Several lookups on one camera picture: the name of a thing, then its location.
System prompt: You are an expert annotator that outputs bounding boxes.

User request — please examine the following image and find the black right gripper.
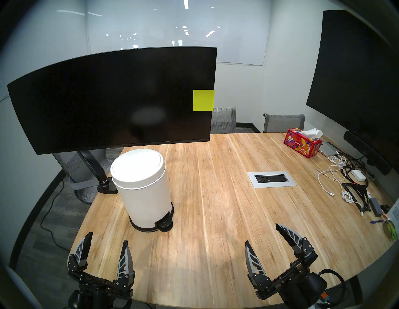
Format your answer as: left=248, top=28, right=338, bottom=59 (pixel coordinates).
left=245, top=223, right=328, bottom=309

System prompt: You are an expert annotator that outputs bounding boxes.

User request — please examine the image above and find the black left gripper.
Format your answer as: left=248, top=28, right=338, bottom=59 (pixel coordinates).
left=68, top=232, right=136, bottom=309

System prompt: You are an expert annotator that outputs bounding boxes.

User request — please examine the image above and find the white pedal trash can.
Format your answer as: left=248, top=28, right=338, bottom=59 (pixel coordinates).
left=110, top=149, right=174, bottom=233

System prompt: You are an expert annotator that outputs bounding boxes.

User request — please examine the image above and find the yellow sticky note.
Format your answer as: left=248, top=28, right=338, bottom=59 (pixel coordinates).
left=193, top=90, right=215, bottom=112

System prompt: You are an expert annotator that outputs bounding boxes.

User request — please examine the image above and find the black curved computer monitor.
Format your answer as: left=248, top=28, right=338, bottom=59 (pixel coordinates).
left=7, top=47, right=218, bottom=155

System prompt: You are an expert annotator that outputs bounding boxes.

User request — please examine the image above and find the silver table outlet panel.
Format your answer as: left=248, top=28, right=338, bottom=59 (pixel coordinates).
left=247, top=171, right=296, bottom=188

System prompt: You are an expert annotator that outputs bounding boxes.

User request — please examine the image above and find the grey mesh office chair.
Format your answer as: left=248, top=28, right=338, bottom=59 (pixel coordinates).
left=263, top=113, right=305, bottom=133
left=52, top=148, right=123, bottom=204
left=211, top=107, right=237, bottom=134

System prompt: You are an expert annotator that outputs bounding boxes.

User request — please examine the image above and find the black folding stand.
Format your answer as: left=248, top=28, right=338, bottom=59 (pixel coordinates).
left=341, top=183, right=371, bottom=212

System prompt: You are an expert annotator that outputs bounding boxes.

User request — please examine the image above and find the red patterned tissue box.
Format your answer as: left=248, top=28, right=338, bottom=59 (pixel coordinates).
left=283, top=128, right=324, bottom=159

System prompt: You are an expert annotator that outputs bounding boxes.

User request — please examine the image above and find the silver laptop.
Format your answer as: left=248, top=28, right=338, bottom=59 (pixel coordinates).
left=318, top=139, right=340, bottom=157

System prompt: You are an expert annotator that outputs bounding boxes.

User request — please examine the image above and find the white paper sheet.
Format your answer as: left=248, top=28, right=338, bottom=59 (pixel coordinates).
left=387, top=198, right=399, bottom=231

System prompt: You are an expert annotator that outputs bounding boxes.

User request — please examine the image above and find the black video conference bar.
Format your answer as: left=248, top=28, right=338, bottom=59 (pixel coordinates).
left=344, top=131, right=392, bottom=175

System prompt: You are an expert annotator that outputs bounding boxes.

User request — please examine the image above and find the glass whiteboard without writing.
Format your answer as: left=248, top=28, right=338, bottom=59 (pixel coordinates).
left=86, top=0, right=272, bottom=66

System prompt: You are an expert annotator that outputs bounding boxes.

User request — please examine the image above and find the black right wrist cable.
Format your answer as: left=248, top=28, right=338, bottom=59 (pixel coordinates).
left=317, top=269, right=346, bottom=307

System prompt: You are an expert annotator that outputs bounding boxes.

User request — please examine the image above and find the black floor cable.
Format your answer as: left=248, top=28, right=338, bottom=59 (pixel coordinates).
left=40, top=179, right=70, bottom=252

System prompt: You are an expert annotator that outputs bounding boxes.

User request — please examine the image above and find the white usb cable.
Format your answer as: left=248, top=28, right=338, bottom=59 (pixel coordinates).
left=317, top=154, right=347, bottom=197
left=341, top=191, right=364, bottom=216

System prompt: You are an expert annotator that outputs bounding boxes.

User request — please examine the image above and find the black cable tangle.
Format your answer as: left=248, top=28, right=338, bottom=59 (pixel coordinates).
left=340, top=156, right=374, bottom=187

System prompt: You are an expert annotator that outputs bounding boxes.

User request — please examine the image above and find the large black wall television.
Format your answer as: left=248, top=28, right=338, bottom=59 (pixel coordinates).
left=306, top=10, right=399, bottom=175

